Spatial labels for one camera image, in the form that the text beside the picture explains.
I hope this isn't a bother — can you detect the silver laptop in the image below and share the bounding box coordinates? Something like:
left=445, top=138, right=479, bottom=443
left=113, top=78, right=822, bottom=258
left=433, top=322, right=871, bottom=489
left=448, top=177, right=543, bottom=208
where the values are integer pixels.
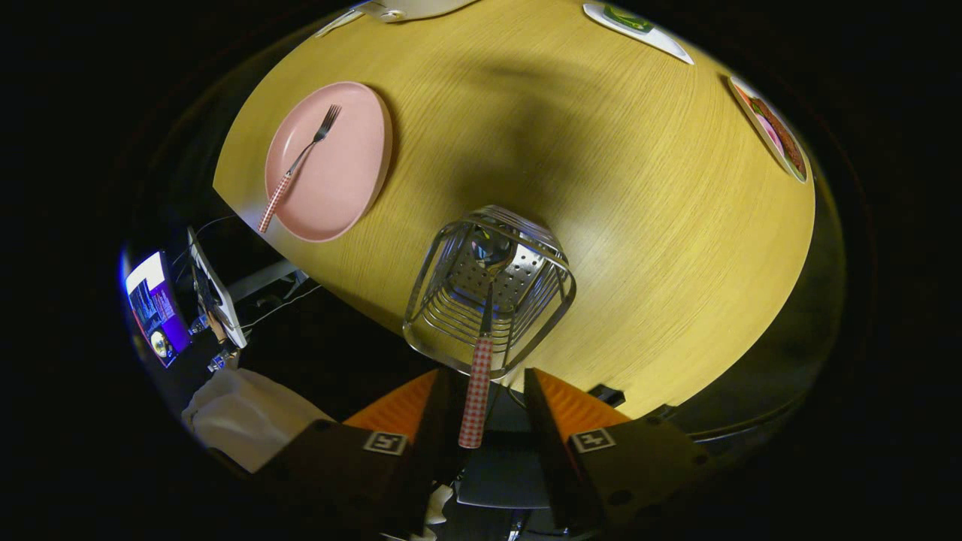
left=186, top=227, right=249, bottom=350

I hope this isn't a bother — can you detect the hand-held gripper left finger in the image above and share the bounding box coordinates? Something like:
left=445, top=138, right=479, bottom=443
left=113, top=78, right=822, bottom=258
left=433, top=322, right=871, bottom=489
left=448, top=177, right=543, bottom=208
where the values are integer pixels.
left=252, top=367, right=452, bottom=541

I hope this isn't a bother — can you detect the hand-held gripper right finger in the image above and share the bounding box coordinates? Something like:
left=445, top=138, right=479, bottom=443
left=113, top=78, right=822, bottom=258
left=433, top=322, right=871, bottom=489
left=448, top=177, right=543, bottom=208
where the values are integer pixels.
left=524, top=367, right=711, bottom=536

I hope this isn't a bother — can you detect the metal wire cutlery holder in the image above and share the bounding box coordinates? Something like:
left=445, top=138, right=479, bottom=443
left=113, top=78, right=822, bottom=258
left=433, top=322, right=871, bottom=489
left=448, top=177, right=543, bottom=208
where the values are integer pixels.
left=402, top=204, right=577, bottom=380

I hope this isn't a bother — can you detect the checked handle spoon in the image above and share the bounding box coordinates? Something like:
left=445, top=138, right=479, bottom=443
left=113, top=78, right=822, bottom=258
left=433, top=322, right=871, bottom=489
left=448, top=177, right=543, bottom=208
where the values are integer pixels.
left=458, top=225, right=519, bottom=449

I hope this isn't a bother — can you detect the checked handle fork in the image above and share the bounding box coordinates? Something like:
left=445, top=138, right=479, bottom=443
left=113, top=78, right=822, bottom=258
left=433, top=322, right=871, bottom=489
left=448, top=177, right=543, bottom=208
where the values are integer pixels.
left=258, top=104, right=343, bottom=234

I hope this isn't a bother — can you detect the white plate of food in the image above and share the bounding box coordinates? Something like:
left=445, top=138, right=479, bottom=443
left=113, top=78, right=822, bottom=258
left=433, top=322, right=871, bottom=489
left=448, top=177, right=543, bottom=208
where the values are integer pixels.
left=727, top=74, right=811, bottom=184

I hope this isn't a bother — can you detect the lit computer monitor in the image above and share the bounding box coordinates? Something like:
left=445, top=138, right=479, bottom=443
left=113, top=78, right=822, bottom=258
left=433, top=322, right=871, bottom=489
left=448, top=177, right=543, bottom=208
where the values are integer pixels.
left=124, top=252, right=192, bottom=369

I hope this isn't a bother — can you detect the white square coaster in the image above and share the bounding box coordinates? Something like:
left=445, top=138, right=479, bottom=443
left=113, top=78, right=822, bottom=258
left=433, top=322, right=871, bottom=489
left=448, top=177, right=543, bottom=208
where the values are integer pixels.
left=583, top=2, right=694, bottom=65

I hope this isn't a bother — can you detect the green label drink bottle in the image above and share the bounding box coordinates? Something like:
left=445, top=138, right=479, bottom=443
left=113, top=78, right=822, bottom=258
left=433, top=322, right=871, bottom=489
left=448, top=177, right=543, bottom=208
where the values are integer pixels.
left=601, top=4, right=655, bottom=35

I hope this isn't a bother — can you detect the white toaster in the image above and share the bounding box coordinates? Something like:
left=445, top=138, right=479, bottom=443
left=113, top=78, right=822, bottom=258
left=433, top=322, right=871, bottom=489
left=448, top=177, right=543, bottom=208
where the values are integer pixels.
left=361, top=0, right=482, bottom=23

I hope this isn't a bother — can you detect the pink plate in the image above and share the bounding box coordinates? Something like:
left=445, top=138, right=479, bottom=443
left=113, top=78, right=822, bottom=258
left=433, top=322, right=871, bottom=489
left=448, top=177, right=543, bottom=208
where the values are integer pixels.
left=265, top=81, right=393, bottom=243

